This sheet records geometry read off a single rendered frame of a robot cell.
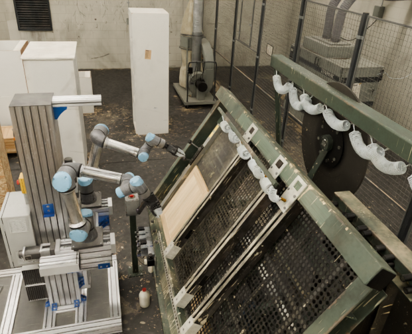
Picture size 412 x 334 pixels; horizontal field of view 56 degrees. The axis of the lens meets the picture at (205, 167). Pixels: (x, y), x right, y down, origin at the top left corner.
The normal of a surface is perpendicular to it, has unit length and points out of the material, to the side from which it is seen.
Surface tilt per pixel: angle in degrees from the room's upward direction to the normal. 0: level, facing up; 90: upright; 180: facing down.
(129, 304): 0
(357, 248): 57
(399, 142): 90
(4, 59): 90
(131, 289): 0
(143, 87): 90
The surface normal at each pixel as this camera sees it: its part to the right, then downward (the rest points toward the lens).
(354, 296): -0.79, -0.40
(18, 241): 0.25, 0.48
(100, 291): 0.05, -0.87
